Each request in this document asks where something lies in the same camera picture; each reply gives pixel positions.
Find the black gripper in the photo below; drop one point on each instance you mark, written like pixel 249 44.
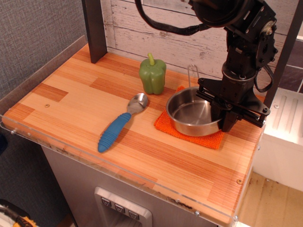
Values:
pixel 232 100

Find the stainless steel pot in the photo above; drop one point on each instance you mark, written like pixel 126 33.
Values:
pixel 190 114

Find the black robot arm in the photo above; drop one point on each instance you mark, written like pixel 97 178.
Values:
pixel 250 27

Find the orange knitted cloth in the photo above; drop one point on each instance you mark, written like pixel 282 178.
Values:
pixel 164 124

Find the white toy sink counter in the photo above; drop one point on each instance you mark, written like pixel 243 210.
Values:
pixel 279 156

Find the green toy bell pepper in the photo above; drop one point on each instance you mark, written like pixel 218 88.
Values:
pixel 152 74

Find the silver dispenser button panel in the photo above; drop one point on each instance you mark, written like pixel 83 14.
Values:
pixel 120 209

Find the grey toy fridge cabinet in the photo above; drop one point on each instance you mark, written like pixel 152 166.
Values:
pixel 78 182

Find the clear acrylic edge guard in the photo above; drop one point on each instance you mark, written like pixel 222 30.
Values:
pixel 206 182

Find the yellow black object corner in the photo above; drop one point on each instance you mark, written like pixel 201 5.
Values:
pixel 19 220

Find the dark right support post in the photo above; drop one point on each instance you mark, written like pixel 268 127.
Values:
pixel 285 53

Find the dark support post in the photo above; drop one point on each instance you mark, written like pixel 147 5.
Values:
pixel 94 23
pixel 285 53

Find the blue handled metal spoon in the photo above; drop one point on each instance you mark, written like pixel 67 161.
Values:
pixel 136 105

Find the dark left support post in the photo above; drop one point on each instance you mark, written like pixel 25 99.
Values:
pixel 94 23

